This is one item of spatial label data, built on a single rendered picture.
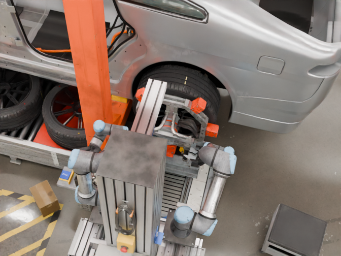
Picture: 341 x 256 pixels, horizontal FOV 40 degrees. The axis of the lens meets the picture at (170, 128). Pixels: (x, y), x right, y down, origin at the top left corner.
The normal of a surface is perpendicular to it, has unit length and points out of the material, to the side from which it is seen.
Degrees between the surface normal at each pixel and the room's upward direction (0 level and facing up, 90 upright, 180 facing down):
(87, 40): 90
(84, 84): 90
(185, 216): 7
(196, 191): 0
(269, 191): 0
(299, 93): 90
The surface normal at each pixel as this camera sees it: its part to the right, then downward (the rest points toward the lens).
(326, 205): 0.05, -0.57
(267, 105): -0.24, 0.79
